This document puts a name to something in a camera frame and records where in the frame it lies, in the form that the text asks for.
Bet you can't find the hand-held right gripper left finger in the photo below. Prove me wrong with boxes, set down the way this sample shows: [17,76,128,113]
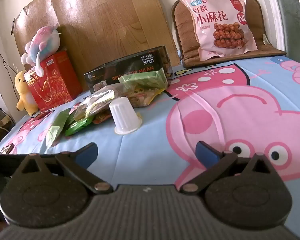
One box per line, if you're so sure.
[14,142,113,195]

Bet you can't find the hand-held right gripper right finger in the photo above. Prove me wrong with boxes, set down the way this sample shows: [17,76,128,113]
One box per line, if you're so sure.
[182,141,278,193]

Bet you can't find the white plastic cup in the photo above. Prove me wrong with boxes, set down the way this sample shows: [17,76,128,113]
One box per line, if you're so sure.
[109,97,143,135]

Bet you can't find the clear nut packet yellow edges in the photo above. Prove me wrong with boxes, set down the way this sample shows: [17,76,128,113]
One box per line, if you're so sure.
[126,87,163,108]

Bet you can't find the black box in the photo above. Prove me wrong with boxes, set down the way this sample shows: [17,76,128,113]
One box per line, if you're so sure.
[84,45,176,96]

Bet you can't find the bright green snack packet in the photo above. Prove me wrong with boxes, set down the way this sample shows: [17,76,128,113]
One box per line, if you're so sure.
[64,116,94,137]

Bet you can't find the orange snack packet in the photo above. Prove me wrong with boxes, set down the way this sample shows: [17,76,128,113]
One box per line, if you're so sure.
[92,112,113,125]

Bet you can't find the olive green snack packet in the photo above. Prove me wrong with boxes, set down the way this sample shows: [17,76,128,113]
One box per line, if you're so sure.
[45,108,71,150]

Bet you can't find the clear wrapped snack packet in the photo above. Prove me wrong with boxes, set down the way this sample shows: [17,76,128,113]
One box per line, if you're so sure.
[73,90,115,121]

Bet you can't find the printed cartoon blanket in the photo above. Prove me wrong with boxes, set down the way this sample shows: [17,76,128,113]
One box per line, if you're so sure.
[0,55,300,184]

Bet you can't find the brown snack packet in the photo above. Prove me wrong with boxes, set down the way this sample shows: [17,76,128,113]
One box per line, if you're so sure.
[93,83,136,99]

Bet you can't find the red gift bag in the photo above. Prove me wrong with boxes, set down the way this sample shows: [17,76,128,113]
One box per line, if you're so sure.
[24,50,83,112]

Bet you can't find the small dark snack packet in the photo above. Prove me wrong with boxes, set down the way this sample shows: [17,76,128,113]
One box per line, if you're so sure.
[0,144,14,155]

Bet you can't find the yellow plush toy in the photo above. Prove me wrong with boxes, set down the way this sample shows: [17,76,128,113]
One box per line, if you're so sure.
[14,70,39,117]

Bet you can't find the pale green snack packet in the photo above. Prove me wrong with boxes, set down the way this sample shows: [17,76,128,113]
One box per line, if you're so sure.
[118,68,169,93]

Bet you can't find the pastel plush toy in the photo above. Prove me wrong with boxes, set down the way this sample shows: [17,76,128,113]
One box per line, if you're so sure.
[21,25,62,78]

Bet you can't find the large pink snack bag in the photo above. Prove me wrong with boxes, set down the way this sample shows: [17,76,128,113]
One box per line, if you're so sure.
[178,0,258,62]

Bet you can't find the wooden board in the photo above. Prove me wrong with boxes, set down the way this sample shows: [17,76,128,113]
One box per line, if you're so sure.
[14,0,181,93]

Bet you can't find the white window frame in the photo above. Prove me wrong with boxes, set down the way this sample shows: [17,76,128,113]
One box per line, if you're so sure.
[255,0,300,68]

